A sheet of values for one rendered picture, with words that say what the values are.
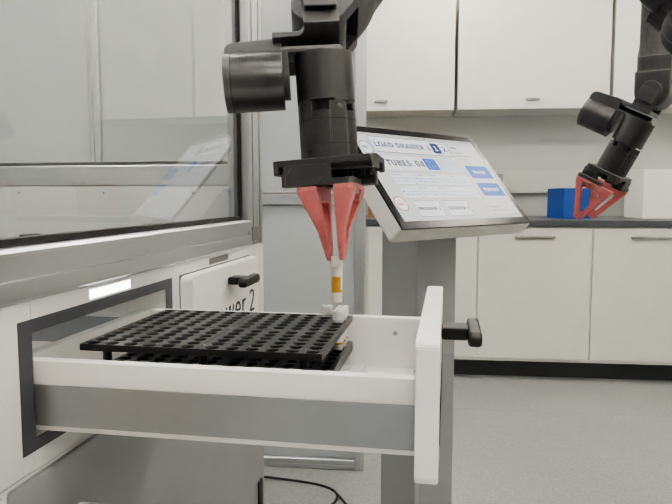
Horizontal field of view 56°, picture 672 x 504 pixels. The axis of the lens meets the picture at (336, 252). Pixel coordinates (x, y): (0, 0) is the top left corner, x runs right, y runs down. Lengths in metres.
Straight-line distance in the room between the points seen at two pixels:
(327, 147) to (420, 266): 0.99
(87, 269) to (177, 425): 0.19
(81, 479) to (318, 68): 0.45
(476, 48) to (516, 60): 0.25
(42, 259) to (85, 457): 0.21
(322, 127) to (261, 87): 0.07
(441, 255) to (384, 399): 1.15
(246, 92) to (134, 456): 0.42
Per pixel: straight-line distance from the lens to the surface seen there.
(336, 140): 0.61
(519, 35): 4.10
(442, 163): 1.66
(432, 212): 1.47
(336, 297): 0.63
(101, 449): 0.71
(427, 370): 0.47
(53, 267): 0.62
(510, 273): 3.66
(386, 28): 4.07
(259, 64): 0.63
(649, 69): 1.28
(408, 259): 1.58
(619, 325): 3.84
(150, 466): 0.82
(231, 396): 0.52
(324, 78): 0.62
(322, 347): 0.56
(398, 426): 0.50
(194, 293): 0.85
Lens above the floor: 1.03
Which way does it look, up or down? 5 degrees down
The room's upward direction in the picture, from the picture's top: straight up
